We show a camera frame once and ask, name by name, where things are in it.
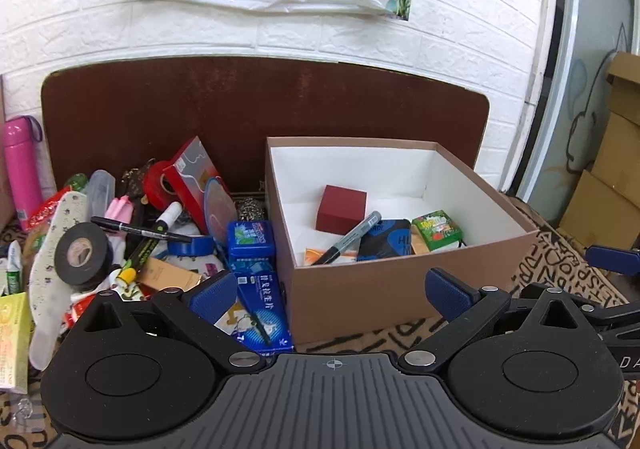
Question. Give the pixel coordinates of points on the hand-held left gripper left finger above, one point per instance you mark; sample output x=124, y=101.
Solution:
x=215, y=291

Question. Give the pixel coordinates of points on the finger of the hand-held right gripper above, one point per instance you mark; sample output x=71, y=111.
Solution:
x=612, y=260
x=587, y=311

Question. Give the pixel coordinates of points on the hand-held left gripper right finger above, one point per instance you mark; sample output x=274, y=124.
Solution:
x=445, y=291

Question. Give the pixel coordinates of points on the small green box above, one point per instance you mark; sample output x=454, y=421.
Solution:
x=435, y=229

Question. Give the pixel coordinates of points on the black blue packet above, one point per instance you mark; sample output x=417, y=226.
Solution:
x=387, y=241

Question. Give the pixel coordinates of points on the pink-brown cardboard box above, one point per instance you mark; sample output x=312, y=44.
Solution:
x=350, y=299

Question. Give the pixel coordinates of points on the orange white medicine box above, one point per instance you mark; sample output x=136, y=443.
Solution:
x=315, y=256

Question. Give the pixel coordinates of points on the grey marker pen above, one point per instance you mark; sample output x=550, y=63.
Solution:
x=350, y=240

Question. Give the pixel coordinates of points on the small brown cardboard box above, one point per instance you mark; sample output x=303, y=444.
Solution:
x=167, y=275

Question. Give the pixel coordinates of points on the blue tape roll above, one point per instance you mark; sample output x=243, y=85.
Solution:
x=195, y=245

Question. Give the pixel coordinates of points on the blue white long box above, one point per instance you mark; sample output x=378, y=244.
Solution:
x=265, y=309

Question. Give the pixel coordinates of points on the letter print mat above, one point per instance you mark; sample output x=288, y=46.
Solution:
x=555, y=254

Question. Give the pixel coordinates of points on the blue plastic box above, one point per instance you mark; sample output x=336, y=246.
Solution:
x=250, y=241

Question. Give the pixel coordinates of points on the brown cardboard carton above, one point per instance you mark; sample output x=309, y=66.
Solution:
x=625, y=89
x=600, y=199

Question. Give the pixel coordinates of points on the round clear blue-rimmed lid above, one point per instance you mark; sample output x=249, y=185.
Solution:
x=220, y=214

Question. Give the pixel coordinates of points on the white glue stick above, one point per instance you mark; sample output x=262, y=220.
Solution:
x=170, y=215

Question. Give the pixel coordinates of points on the steel wool scourer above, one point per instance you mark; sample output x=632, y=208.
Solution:
x=250, y=209

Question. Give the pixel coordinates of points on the black marker pen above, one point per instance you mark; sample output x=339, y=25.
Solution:
x=135, y=229

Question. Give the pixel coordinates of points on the black tape roll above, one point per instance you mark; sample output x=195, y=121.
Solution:
x=100, y=259

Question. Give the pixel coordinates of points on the red tape roll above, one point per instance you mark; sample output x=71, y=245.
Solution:
x=152, y=189

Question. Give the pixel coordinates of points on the pink toy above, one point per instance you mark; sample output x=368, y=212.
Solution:
x=122, y=209

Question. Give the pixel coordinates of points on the red box with swirl print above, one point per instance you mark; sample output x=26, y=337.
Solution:
x=192, y=169

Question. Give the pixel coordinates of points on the dark red box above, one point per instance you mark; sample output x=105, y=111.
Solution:
x=340, y=209

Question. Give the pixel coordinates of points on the brown patterned pouch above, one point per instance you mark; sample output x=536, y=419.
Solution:
x=132, y=176

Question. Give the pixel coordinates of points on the white dotted insole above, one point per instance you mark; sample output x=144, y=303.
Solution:
x=45, y=289

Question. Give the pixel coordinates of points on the red snack packet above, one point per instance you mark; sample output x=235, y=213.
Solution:
x=42, y=214

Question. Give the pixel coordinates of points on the green white tube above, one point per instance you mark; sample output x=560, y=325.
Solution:
x=12, y=274

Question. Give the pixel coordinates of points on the yellow green box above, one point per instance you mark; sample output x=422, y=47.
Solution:
x=12, y=344

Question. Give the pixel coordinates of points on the brown wooden board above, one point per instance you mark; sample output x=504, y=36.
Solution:
x=300, y=99

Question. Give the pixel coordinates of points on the pink thermos bottle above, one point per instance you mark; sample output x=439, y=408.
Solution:
x=22, y=169

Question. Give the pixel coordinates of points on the glass door with cartoon sticker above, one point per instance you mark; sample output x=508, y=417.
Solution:
x=585, y=29

